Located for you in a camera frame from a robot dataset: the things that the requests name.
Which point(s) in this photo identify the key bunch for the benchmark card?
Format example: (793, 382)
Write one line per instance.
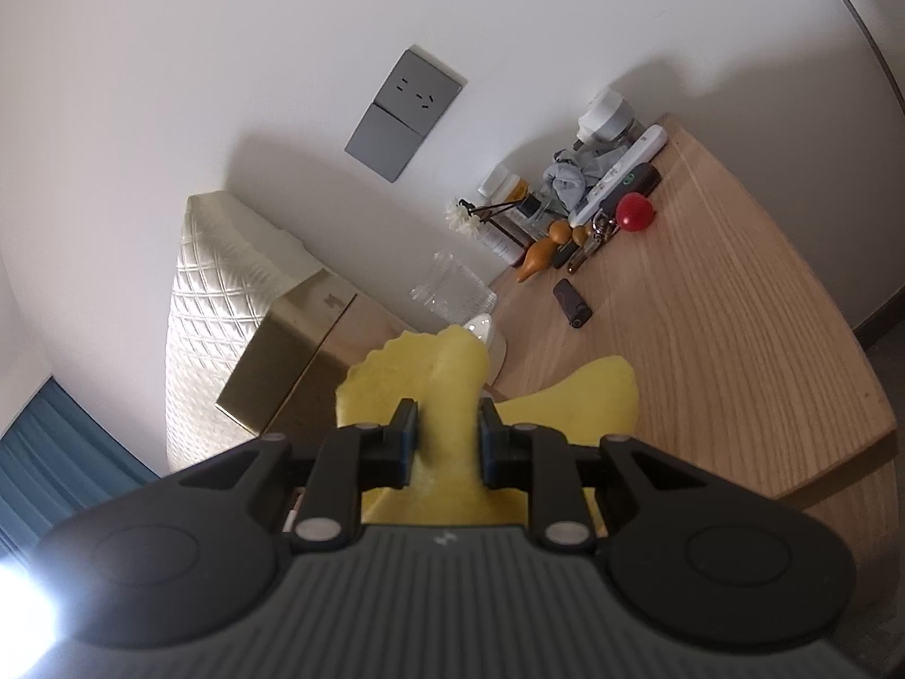
(590, 240)

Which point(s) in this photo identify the grey wall socket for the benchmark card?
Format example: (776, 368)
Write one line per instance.
(421, 92)

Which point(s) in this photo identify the black oval device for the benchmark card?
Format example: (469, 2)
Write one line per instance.
(636, 180)

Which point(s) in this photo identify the white wardrobe grey trim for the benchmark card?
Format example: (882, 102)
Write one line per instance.
(873, 7)

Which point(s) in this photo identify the blue curtain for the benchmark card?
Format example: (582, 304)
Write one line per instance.
(56, 460)

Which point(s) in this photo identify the red ball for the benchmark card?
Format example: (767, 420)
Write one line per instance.
(635, 213)

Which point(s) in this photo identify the black lighter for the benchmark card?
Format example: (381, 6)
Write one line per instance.
(571, 304)

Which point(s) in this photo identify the gold rectangular box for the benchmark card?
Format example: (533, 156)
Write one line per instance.
(297, 353)

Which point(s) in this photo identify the wooden nightstand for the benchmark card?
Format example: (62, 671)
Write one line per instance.
(707, 339)

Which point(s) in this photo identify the grey wall switch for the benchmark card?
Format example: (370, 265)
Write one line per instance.
(385, 141)

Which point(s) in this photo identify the cream quilted headboard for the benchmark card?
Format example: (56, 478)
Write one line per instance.
(212, 297)

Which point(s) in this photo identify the clear ribbed glass jar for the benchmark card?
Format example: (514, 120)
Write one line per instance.
(452, 290)

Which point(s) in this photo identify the yellow cleaning cloth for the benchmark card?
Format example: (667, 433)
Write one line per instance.
(452, 382)

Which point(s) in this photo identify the white jar lid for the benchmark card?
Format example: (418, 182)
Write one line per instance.
(491, 346)

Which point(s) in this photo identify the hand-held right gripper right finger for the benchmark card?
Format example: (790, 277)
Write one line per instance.
(488, 442)

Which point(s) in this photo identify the orange gourd ornament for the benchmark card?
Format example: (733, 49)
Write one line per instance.
(537, 254)

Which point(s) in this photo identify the white round plug device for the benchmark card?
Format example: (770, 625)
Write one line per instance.
(604, 117)

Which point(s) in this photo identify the white remote control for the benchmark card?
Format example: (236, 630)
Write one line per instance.
(622, 170)

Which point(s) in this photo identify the grey crumpled cloth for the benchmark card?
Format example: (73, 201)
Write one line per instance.
(569, 177)

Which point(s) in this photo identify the white flower ornament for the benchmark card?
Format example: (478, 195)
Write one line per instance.
(461, 216)

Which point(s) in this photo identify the white bottle orange label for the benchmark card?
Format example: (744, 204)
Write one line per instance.
(505, 184)

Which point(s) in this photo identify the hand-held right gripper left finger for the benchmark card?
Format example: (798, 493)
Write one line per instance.
(409, 442)

